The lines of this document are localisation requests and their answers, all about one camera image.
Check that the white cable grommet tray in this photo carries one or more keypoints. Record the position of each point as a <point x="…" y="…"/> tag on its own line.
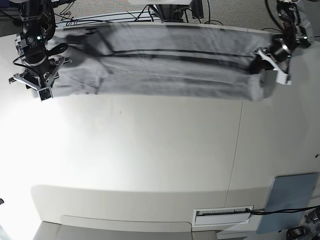
<point x="216" y="217"/>

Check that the central camera stand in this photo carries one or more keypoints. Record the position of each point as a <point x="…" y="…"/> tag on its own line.
<point x="176" y="13"/>

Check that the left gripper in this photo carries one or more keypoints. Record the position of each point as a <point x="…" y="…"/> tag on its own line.
<point x="275" y="57"/>

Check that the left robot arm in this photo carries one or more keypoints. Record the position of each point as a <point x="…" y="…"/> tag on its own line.
<point x="295" y="32"/>

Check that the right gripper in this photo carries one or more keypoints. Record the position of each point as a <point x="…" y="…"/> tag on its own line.
<point x="41" y="76"/>

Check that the black device bottom right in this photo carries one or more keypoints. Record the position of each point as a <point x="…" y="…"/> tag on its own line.
<point x="299" y="233"/>

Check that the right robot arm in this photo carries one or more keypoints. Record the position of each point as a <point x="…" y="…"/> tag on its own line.
<point x="38" y="27"/>

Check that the grey T-shirt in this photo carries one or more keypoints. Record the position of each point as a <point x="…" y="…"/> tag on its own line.
<point x="185" y="60"/>

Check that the blue-grey board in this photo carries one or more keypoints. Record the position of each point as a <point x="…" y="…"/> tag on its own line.
<point x="287" y="192"/>

